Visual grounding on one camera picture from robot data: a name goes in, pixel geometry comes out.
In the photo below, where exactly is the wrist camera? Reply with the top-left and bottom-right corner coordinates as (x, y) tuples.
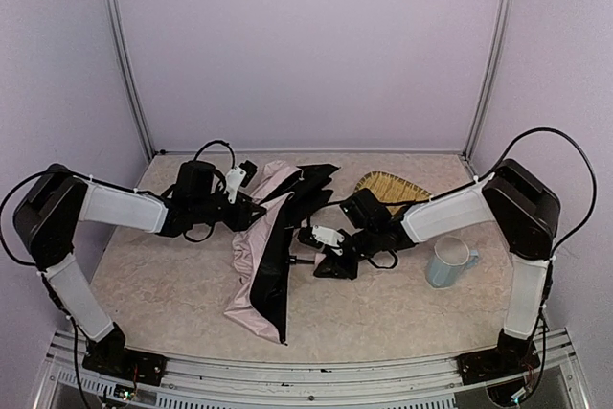
(225, 160), (258, 204)
(298, 225), (345, 255)

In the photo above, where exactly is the right aluminium frame post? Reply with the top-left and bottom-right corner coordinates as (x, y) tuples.
(462, 0), (512, 164)

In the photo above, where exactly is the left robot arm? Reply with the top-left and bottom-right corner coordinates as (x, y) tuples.
(12, 157), (265, 375)

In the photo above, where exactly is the left aluminium frame post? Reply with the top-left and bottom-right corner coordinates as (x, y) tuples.
(104, 0), (156, 162)

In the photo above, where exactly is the light blue ceramic mug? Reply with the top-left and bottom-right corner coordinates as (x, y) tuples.
(425, 236), (480, 289)

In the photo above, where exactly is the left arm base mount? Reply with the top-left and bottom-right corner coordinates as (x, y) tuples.
(82, 349), (168, 386)

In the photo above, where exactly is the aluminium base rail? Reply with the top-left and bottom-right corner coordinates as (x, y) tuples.
(33, 327), (590, 409)

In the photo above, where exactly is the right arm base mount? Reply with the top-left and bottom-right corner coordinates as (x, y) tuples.
(457, 349), (540, 385)

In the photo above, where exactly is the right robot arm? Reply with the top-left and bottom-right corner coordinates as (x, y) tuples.
(298, 156), (562, 383)

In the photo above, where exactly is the aluminium frame post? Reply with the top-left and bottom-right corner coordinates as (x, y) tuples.
(104, 0), (156, 162)
(462, 0), (512, 164)

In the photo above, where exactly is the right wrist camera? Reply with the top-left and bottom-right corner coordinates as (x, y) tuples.
(298, 225), (345, 255)

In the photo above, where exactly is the woven bamboo tray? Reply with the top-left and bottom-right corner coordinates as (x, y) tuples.
(353, 171), (432, 215)

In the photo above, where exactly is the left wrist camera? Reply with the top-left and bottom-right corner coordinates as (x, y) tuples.
(225, 160), (258, 204)

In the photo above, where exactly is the pink and black folding umbrella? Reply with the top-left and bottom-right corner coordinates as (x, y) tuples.
(224, 160), (340, 345)

